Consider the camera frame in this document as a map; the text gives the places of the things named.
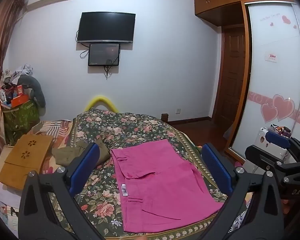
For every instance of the striped colourful blanket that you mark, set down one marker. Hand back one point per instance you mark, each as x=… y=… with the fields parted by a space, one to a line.
x=50 y=127

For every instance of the wooden bed post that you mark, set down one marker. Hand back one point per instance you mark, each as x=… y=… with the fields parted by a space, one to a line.
x=164 y=117

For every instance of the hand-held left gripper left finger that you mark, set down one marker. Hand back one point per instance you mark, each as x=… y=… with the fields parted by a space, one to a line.
x=86 y=170

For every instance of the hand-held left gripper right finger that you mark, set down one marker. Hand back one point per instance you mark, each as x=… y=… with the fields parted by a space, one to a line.
x=216 y=166

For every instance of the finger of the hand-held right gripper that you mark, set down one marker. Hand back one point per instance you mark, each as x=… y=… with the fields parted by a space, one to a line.
x=277 y=139
x=262 y=157

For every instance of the pink pants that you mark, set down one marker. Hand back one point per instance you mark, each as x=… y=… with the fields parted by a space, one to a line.
x=162 y=180

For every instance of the brown wooden door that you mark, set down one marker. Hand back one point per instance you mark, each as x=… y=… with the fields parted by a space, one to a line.
x=231 y=75

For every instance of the orange box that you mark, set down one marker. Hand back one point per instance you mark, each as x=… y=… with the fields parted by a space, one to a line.
x=19 y=100

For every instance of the small black wall monitor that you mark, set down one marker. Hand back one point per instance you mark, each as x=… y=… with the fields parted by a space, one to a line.
x=104 y=54

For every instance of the wooden lap board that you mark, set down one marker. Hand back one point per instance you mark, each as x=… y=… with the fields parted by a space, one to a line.
x=25 y=158

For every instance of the white suitcase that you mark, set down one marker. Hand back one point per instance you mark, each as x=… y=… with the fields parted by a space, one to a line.
x=262 y=140

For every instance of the pile of clothes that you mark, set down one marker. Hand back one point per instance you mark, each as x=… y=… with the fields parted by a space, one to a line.
x=13 y=76

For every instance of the olive green pants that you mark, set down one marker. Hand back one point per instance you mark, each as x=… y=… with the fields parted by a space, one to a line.
x=65 y=153

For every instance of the grey plush pillow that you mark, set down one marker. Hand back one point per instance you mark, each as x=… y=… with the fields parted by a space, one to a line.
x=35 y=87

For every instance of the green patterned basket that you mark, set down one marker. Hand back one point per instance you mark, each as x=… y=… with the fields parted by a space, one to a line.
x=21 y=116

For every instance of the white wall socket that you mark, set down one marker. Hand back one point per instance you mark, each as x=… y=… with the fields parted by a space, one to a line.
x=178 y=110

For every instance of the green floral blanket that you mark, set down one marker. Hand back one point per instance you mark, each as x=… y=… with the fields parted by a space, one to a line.
x=140 y=130

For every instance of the heart print wardrobe door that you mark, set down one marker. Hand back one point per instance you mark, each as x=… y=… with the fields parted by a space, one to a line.
x=272 y=80

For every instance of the black wall television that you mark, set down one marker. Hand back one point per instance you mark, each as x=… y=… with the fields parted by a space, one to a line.
x=106 y=27

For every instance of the yellow foam bed rail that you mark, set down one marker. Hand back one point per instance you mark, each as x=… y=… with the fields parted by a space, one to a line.
x=100 y=103

